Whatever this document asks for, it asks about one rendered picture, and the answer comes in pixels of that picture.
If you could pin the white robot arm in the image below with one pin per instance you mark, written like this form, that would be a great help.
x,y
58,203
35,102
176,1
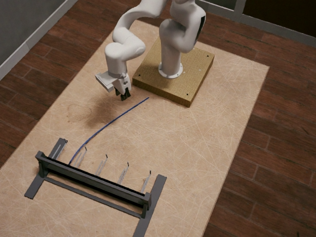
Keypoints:
x,y
176,37

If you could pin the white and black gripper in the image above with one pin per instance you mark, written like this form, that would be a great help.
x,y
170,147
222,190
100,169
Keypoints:
x,y
122,85

